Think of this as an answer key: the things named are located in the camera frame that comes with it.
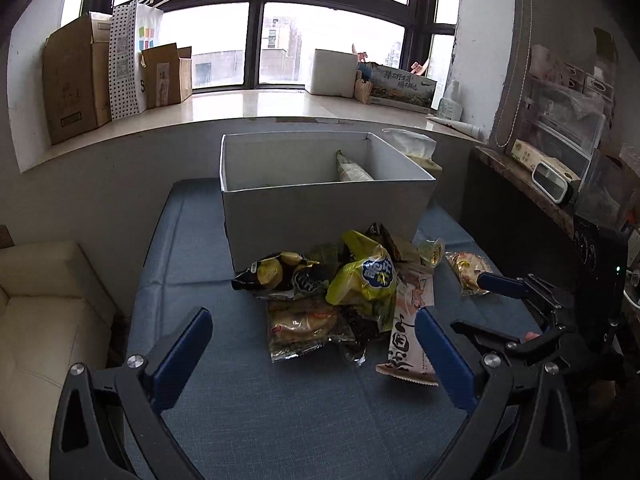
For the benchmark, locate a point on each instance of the black window frame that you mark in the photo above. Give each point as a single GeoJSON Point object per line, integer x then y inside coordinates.
{"type": "Point", "coordinates": [255, 20]}

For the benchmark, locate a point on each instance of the grey hanging bag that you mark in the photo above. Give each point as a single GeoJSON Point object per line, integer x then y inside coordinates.
{"type": "Point", "coordinates": [510, 60]}

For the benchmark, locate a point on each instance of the large cardboard box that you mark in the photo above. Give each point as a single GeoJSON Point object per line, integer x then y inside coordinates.
{"type": "Point", "coordinates": [70, 80]}

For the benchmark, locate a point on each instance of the polka dot paper bag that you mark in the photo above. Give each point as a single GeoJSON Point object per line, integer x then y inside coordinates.
{"type": "Point", "coordinates": [127, 60]}

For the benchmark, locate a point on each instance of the yellow-green snack bag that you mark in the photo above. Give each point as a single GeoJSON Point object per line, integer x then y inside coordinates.
{"type": "Point", "coordinates": [362, 280]}

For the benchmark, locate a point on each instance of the cream sofa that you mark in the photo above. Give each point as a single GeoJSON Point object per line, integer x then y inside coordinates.
{"type": "Point", "coordinates": [45, 320]}

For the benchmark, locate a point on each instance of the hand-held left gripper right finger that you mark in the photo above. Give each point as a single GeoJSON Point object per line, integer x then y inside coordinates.
{"type": "Point", "coordinates": [445, 360]}

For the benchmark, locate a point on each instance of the white foam box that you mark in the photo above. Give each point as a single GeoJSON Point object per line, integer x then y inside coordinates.
{"type": "Point", "coordinates": [331, 72]}

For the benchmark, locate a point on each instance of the orange print bread packet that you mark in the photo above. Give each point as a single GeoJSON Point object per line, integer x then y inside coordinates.
{"type": "Point", "coordinates": [467, 270]}

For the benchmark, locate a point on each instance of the jelly cup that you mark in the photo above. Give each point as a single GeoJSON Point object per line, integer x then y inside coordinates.
{"type": "Point", "coordinates": [431, 251]}

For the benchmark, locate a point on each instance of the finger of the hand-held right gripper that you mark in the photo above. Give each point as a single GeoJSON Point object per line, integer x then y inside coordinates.
{"type": "Point", "coordinates": [500, 285]}
{"type": "Point", "coordinates": [500, 332]}

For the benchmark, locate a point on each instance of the pink figure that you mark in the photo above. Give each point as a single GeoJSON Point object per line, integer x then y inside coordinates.
{"type": "Point", "coordinates": [360, 53]}
{"type": "Point", "coordinates": [421, 66]}

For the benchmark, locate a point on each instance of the cream wrapped tissue pack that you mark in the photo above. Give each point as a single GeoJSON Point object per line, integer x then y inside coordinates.
{"type": "Point", "coordinates": [529, 152]}

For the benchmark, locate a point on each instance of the small cardboard box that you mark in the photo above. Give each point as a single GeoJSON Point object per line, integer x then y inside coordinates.
{"type": "Point", "coordinates": [162, 77]}

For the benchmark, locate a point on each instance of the dark snack packet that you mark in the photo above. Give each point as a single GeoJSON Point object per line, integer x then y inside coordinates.
{"type": "Point", "coordinates": [362, 335]}

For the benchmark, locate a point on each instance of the white printed snack packet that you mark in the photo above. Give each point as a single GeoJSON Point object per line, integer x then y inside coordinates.
{"type": "Point", "coordinates": [351, 169]}

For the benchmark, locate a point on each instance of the landscape printed carton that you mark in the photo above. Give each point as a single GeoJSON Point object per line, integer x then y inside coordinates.
{"type": "Point", "coordinates": [402, 87]}

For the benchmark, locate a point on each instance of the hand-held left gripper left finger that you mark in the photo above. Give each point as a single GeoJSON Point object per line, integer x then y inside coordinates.
{"type": "Point", "coordinates": [182, 357]}

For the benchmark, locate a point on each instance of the pink and white snack packet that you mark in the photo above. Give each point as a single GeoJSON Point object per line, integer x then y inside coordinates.
{"type": "Point", "coordinates": [407, 332]}

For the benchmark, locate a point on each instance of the white desk clock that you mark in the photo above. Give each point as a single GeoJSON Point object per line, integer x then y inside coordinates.
{"type": "Point", "coordinates": [552, 180]}

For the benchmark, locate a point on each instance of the wooden side shelf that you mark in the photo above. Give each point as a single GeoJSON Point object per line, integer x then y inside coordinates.
{"type": "Point", "coordinates": [515, 180]}

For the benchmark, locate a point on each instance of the wooden toy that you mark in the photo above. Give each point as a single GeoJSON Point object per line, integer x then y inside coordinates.
{"type": "Point", "coordinates": [363, 89]}

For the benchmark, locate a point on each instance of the stone windowsill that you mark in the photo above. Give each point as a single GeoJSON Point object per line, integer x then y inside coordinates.
{"type": "Point", "coordinates": [240, 105]}

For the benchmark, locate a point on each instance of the white cardboard box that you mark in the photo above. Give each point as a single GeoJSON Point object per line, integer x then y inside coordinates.
{"type": "Point", "coordinates": [320, 220]}

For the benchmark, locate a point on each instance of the white plastic bottle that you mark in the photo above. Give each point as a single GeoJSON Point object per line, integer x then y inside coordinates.
{"type": "Point", "coordinates": [450, 102]}

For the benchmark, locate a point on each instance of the clear plastic container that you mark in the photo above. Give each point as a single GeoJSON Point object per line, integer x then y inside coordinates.
{"type": "Point", "coordinates": [605, 190]}

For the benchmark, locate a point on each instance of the black and yellow chip bag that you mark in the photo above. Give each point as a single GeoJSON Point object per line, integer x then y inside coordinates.
{"type": "Point", "coordinates": [272, 272]}

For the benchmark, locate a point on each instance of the clear storage box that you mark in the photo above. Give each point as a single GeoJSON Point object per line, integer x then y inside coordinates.
{"type": "Point", "coordinates": [565, 105]}

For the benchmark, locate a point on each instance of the white tube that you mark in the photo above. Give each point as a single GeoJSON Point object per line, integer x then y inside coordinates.
{"type": "Point", "coordinates": [457, 127]}

